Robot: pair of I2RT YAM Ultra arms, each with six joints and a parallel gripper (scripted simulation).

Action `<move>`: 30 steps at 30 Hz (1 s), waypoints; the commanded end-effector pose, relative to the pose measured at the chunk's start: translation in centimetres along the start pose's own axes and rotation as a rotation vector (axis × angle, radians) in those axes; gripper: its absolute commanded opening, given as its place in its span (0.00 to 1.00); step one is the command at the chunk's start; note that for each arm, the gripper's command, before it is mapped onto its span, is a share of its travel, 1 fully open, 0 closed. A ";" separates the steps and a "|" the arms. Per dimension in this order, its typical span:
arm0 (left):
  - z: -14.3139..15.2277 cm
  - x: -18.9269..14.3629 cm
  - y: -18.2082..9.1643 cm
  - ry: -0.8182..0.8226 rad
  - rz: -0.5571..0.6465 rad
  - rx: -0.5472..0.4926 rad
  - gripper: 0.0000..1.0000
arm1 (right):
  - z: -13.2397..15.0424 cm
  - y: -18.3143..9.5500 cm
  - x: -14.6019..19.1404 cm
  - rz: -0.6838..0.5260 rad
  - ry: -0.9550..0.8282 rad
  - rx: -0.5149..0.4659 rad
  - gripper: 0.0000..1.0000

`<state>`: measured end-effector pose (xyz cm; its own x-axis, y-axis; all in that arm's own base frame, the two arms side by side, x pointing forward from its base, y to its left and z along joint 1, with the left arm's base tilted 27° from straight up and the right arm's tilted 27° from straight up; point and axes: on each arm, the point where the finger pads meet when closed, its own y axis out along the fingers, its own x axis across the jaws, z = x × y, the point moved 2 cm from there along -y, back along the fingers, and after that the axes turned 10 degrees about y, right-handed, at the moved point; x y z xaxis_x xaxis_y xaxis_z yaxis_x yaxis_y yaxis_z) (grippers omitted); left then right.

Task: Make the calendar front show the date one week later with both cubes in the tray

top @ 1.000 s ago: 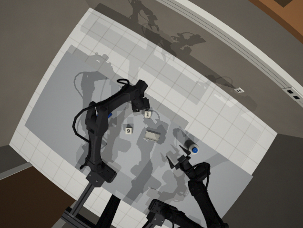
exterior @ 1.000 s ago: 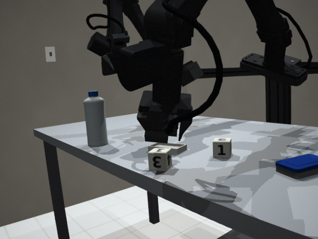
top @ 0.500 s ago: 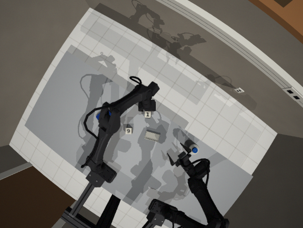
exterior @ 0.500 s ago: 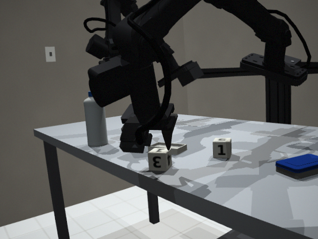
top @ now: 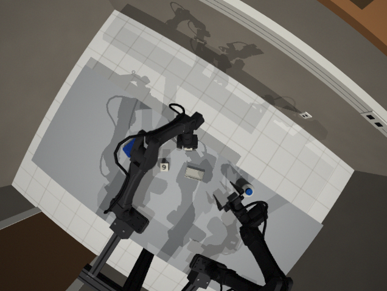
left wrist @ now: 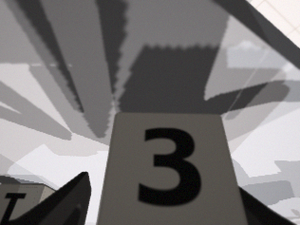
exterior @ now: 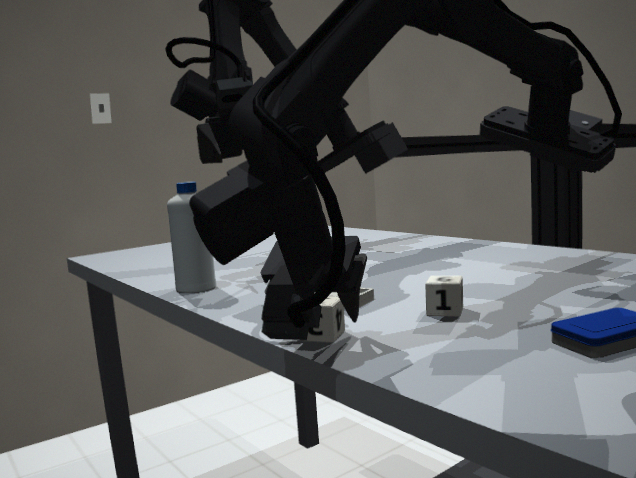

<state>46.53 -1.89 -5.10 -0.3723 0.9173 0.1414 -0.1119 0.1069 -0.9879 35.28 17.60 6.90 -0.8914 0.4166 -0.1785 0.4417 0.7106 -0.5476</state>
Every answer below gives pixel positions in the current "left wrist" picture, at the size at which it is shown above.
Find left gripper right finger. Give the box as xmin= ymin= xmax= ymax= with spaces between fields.
xmin=238 ymin=186 xmax=296 ymax=225

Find beige number cube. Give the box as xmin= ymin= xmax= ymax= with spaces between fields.
xmin=0 ymin=183 xmax=55 ymax=225
xmin=96 ymin=112 xmax=248 ymax=225

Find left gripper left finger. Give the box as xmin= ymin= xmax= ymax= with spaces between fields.
xmin=7 ymin=172 xmax=91 ymax=225

